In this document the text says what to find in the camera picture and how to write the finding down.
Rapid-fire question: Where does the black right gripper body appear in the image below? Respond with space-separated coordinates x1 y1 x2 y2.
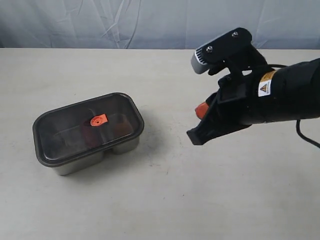
209 72 263 128

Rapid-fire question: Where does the yellow cheese block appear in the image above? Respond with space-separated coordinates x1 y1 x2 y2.
112 114 133 138

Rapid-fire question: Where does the red sausage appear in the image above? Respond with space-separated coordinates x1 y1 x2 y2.
80 122 99 148

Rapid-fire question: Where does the transparent lid with orange valve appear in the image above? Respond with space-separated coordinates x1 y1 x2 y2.
32 92 145 168

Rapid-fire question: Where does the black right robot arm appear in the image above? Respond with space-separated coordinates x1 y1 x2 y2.
187 59 320 146

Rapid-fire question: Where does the grey backdrop cloth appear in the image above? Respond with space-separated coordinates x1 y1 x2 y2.
0 0 320 49

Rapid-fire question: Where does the stainless steel lunch box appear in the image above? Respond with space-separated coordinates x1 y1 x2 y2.
32 92 145 176

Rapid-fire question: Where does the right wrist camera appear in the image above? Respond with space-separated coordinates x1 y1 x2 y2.
190 27 268 77

